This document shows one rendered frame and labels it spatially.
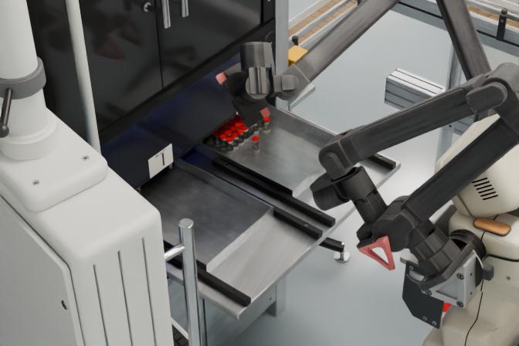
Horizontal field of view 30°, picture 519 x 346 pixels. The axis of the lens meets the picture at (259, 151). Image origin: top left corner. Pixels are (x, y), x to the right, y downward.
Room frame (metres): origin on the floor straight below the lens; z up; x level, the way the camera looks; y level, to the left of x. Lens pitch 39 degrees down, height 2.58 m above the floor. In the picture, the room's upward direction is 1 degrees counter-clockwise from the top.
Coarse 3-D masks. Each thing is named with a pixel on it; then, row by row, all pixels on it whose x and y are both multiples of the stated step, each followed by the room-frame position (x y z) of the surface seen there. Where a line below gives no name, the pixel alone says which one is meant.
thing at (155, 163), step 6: (162, 150) 1.89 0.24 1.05; (168, 150) 1.91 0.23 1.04; (156, 156) 1.88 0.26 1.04; (168, 156) 1.91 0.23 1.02; (150, 162) 1.86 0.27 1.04; (156, 162) 1.87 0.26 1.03; (162, 162) 1.89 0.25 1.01; (168, 162) 1.91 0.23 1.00; (150, 168) 1.86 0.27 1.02; (156, 168) 1.87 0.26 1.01; (162, 168) 1.89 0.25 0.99; (150, 174) 1.86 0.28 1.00; (156, 174) 1.87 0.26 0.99
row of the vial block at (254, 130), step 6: (252, 126) 2.15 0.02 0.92; (258, 126) 2.17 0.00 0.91; (240, 132) 2.12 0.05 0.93; (246, 132) 2.13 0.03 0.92; (252, 132) 2.15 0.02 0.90; (258, 132) 2.17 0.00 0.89; (228, 138) 2.09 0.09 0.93; (234, 138) 2.10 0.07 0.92; (240, 138) 2.11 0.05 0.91; (246, 138) 2.13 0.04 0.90; (228, 144) 2.08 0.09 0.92; (234, 144) 2.10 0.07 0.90; (240, 144) 2.11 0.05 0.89; (228, 150) 2.08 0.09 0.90; (234, 150) 2.10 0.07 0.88
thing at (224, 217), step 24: (192, 168) 1.99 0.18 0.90; (144, 192) 1.92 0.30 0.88; (168, 192) 1.92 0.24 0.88; (192, 192) 1.92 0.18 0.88; (216, 192) 1.92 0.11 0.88; (240, 192) 1.89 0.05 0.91; (168, 216) 1.83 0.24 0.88; (192, 216) 1.83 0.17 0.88; (216, 216) 1.83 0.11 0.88; (240, 216) 1.83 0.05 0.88; (264, 216) 1.80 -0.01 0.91; (168, 240) 1.74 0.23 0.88; (216, 240) 1.74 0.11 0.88; (240, 240) 1.72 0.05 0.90; (216, 264) 1.65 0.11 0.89
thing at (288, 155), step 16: (272, 112) 2.25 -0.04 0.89; (272, 128) 2.19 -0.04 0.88; (288, 128) 2.19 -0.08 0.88; (304, 128) 2.18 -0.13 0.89; (320, 128) 2.15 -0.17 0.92; (208, 144) 2.12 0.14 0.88; (272, 144) 2.12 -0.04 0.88; (288, 144) 2.12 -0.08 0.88; (304, 144) 2.12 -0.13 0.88; (320, 144) 2.12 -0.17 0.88; (224, 160) 2.03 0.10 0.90; (240, 160) 2.05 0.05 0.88; (256, 160) 2.05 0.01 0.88; (272, 160) 2.05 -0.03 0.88; (288, 160) 2.05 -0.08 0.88; (304, 160) 2.05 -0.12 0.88; (256, 176) 1.96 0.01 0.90; (272, 176) 1.98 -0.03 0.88; (288, 176) 1.98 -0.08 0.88; (304, 176) 1.98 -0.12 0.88; (288, 192) 1.89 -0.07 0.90
